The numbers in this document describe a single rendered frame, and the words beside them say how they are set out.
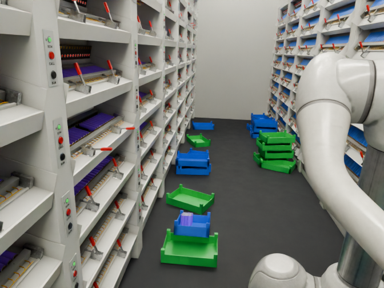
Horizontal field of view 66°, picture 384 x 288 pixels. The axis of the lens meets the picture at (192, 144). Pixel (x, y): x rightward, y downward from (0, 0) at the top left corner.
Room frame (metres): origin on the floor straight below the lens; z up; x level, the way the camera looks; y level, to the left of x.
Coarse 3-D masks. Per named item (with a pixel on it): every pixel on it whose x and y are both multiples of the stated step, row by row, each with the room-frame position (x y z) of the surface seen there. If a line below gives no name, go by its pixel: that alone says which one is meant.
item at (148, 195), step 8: (152, 176) 2.01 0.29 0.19; (160, 176) 2.04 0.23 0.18; (152, 184) 1.92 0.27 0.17; (160, 184) 1.97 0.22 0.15; (144, 192) 1.79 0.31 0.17; (152, 192) 1.82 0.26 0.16; (144, 200) 1.69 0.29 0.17; (152, 200) 1.72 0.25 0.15; (144, 208) 1.59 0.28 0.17; (144, 216) 1.52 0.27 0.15
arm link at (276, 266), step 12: (264, 264) 0.71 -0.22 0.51; (276, 264) 0.70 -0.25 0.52; (288, 264) 0.70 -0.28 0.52; (300, 264) 0.72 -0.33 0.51; (252, 276) 0.73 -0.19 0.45; (264, 276) 0.68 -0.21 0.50; (276, 276) 0.66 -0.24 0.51; (288, 276) 0.66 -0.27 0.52; (300, 276) 0.67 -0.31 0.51; (312, 276) 0.71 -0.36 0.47
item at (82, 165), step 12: (96, 108) 1.36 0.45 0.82; (108, 108) 1.35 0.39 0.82; (132, 120) 1.34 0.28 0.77; (108, 132) 1.15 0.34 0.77; (96, 144) 1.00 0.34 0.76; (108, 144) 1.03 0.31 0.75; (84, 156) 0.88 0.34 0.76; (96, 156) 0.90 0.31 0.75; (72, 168) 0.74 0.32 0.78; (84, 168) 0.82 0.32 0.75
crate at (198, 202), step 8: (176, 192) 2.08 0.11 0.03; (184, 192) 2.11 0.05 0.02; (192, 192) 2.08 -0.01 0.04; (168, 200) 1.95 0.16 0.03; (176, 200) 1.92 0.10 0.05; (184, 200) 2.01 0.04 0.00; (192, 200) 2.01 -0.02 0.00; (200, 200) 2.02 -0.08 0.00; (208, 200) 2.01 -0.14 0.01; (184, 208) 1.88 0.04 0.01; (192, 208) 1.85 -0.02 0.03; (200, 208) 1.82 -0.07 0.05; (208, 208) 1.90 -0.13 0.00
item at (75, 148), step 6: (114, 120) 1.25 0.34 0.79; (120, 120) 1.31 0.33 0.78; (102, 126) 1.13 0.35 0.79; (108, 126) 1.15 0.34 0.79; (96, 132) 1.05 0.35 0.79; (102, 132) 1.09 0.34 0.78; (84, 138) 0.96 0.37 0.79; (90, 138) 0.98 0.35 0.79; (78, 144) 0.90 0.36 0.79; (84, 144) 0.93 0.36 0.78; (72, 150) 0.85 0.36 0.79; (78, 150) 0.90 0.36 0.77; (72, 156) 0.83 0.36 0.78
